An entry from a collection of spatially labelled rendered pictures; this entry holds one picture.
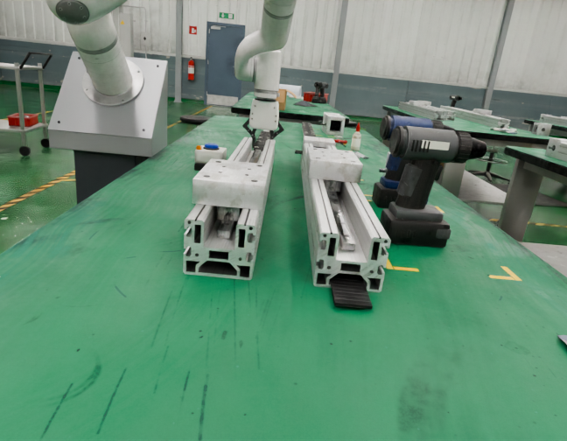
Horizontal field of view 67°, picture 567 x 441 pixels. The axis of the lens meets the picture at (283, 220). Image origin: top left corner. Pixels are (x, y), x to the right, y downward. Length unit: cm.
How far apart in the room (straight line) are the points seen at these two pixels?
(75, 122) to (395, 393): 126
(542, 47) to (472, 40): 189
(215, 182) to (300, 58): 1171
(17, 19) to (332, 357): 1386
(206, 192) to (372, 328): 31
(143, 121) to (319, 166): 71
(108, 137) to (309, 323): 104
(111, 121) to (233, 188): 85
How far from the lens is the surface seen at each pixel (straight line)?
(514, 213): 296
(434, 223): 86
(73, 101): 155
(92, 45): 136
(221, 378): 46
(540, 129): 415
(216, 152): 124
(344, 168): 91
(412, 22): 1282
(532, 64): 1399
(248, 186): 66
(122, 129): 144
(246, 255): 63
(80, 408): 44
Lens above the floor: 107
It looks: 19 degrees down
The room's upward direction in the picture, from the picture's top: 6 degrees clockwise
